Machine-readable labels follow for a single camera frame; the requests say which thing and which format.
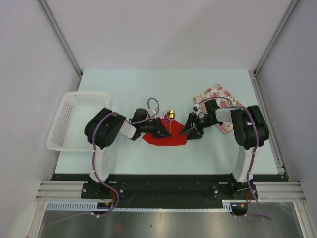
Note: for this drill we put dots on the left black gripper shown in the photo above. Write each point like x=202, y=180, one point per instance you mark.
x=160, y=131

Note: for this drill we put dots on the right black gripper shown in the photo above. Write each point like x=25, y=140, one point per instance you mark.
x=194, y=134

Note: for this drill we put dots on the red paper napkin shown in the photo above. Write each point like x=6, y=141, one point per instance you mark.
x=175, y=140

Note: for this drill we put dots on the iridescent fork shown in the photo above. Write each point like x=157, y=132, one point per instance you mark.
x=166, y=116

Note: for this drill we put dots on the iridescent spoon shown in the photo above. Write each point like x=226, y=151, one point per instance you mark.
x=171, y=118

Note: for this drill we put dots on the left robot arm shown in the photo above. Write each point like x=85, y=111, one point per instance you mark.
x=106, y=125

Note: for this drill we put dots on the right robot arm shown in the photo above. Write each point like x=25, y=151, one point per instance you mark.
x=250, y=132

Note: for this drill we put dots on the floral tray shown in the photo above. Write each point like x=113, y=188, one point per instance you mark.
x=216, y=97

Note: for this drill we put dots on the white plastic basket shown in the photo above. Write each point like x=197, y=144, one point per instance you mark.
x=76, y=109

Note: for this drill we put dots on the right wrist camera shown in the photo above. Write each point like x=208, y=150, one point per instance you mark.
x=197, y=109

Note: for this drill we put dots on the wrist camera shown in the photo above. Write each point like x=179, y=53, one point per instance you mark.
x=153, y=112
x=197, y=109

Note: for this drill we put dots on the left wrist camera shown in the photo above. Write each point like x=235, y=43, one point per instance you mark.
x=153, y=112

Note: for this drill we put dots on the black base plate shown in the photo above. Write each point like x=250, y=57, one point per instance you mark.
x=166, y=191

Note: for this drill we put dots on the right aluminium frame post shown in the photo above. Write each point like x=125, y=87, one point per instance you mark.
x=276, y=35

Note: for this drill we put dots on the aluminium frame post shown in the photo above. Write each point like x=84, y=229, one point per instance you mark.
x=276, y=35
x=48, y=14

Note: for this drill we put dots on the left aluminium frame post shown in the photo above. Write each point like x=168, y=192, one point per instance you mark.
x=48, y=14

